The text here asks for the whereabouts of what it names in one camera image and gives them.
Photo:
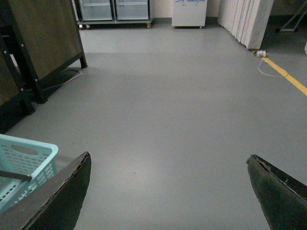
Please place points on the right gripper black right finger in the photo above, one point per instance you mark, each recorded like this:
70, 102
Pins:
282, 198

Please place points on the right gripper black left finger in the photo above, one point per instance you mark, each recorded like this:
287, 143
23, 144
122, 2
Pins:
56, 204

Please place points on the brown basket handle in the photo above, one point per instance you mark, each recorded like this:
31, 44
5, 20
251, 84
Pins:
14, 175

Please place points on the light blue plastic basket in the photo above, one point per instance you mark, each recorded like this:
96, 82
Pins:
32, 161

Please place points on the white power strip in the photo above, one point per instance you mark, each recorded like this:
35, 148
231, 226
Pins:
260, 53

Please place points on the dark wooden display stand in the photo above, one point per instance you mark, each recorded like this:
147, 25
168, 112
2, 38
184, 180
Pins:
38, 40

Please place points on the white folding partition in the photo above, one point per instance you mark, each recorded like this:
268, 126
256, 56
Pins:
246, 20

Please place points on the glass door refrigerator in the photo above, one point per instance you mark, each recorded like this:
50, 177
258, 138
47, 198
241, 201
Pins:
110, 12

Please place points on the white chest freezer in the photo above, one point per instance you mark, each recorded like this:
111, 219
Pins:
189, 13

